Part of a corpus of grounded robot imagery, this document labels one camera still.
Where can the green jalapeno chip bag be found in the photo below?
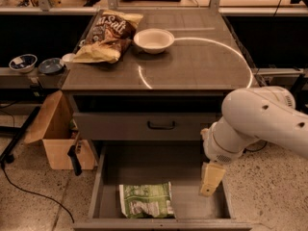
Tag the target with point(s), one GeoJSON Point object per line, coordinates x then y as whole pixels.
{"type": "Point", "coordinates": [146, 201]}

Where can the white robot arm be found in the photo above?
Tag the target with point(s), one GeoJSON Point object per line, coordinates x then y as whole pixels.
{"type": "Point", "coordinates": [250, 115]}

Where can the grey drawer cabinet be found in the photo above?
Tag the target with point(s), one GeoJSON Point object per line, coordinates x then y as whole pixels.
{"type": "Point", "coordinates": [191, 76]}

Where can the grey open middle drawer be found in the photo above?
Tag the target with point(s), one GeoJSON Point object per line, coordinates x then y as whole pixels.
{"type": "Point", "coordinates": [140, 163]}

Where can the grey top drawer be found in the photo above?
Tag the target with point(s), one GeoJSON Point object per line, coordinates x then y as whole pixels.
{"type": "Point", "coordinates": [133, 126]}

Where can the brown sea salt chip bag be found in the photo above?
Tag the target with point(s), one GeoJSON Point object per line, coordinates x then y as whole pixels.
{"type": "Point", "coordinates": [109, 38]}

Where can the white paper bowl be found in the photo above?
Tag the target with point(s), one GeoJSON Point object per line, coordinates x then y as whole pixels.
{"type": "Point", "coordinates": [154, 41]}

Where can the cardboard box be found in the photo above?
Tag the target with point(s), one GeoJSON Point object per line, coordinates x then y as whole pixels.
{"type": "Point", "coordinates": [51, 127]}

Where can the small white cup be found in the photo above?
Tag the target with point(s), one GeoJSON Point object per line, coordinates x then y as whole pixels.
{"type": "Point", "coordinates": [67, 58]}

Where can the dark blue bowl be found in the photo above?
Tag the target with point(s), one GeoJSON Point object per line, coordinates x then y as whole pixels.
{"type": "Point", "coordinates": [51, 66]}

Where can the black drawer handle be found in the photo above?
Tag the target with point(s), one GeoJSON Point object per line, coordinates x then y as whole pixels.
{"type": "Point", "coordinates": [154, 126]}

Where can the black handled tool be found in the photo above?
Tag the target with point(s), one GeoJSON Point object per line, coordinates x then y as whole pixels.
{"type": "Point", "coordinates": [73, 156]}

